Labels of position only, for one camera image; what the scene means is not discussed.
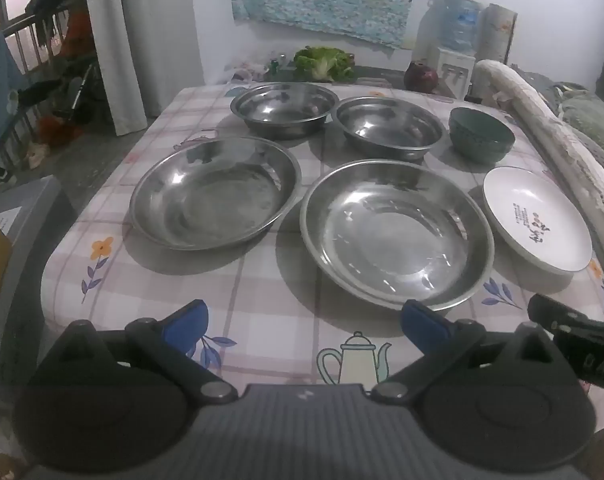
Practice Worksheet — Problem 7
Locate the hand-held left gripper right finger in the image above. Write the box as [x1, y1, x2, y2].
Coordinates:
[372, 300, 565, 404]

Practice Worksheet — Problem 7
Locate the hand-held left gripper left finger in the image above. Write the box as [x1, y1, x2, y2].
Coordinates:
[42, 299, 239, 404]

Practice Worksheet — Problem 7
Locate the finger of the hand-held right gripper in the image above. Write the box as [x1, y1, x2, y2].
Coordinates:
[528, 292, 604, 343]

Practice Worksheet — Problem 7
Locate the round steel plate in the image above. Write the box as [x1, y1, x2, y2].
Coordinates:
[129, 136, 303, 251]
[299, 159, 496, 311]

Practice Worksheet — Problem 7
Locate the white printed ceramic plate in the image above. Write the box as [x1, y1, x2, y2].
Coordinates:
[482, 166, 593, 274]

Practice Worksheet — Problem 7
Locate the green ceramic bowl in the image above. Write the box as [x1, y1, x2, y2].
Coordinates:
[449, 107, 516, 165]

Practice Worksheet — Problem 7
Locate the steel bowl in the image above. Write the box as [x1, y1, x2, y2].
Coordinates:
[230, 81, 339, 141]
[331, 95, 445, 162]

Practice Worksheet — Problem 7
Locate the grey green blanket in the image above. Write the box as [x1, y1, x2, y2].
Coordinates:
[556, 85, 604, 161]

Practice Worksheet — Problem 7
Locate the rolled white quilt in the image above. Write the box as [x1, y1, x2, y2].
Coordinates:
[474, 59, 604, 241]

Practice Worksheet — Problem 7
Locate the red cloth heap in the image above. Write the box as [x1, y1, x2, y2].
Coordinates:
[37, 115, 83, 147]

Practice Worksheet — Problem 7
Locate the red onion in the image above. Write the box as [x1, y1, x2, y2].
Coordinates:
[404, 60, 440, 93]

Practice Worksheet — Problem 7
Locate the folded black stroller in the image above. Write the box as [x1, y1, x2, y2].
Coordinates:
[57, 57, 100, 123]

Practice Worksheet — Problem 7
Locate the pink plastic bag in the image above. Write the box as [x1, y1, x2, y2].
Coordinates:
[227, 60, 263, 83]

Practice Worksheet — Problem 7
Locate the green leafy vegetable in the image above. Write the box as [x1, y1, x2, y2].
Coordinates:
[294, 46, 357, 82]

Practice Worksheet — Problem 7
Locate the white curtain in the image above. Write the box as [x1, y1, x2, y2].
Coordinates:
[84, 0, 205, 136]

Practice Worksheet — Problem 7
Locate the clear water jug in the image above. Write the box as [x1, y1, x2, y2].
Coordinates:
[429, 0, 484, 53]

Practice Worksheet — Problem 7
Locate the orange red garment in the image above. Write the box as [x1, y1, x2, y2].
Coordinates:
[59, 7, 93, 61]

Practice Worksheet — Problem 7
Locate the metal railing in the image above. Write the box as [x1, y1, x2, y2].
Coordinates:
[0, 5, 98, 181]

